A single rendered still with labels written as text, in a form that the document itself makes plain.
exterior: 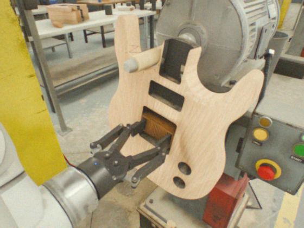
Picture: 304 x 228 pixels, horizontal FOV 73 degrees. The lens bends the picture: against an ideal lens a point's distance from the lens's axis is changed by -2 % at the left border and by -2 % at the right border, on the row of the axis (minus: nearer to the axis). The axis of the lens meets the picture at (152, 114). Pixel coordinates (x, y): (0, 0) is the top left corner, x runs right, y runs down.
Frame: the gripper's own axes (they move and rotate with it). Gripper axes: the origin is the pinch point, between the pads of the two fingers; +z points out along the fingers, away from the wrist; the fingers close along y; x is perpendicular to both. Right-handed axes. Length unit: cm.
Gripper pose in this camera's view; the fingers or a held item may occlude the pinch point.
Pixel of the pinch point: (154, 131)
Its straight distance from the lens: 51.2
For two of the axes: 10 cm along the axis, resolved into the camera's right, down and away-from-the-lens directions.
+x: 1.1, -7.8, -6.2
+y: 7.7, 4.6, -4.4
